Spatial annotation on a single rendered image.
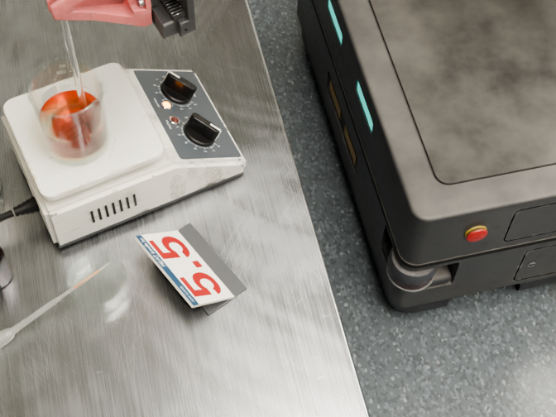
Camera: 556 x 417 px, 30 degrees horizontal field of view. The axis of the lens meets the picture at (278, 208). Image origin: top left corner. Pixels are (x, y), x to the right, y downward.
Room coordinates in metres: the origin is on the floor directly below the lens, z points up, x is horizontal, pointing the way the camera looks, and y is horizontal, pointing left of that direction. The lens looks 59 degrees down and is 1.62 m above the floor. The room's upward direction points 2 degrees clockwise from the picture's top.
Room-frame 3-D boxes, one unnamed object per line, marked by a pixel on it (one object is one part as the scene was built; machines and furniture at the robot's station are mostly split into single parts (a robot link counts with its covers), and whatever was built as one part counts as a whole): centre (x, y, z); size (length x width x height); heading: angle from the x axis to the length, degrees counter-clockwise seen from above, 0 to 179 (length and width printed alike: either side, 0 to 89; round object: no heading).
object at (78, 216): (0.57, 0.16, 0.79); 0.22 x 0.13 x 0.08; 118
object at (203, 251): (0.45, 0.08, 0.77); 0.09 x 0.06 x 0.04; 40
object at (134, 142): (0.55, 0.18, 0.83); 0.12 x 0.12 x 0.01; 28
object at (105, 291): (0.43, 0.16, 0.76); 0.06 x 0.06 x 0.02
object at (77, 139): (0.54, 0.18, 0.88); 0.07 x 0.06 x 0.08; 90
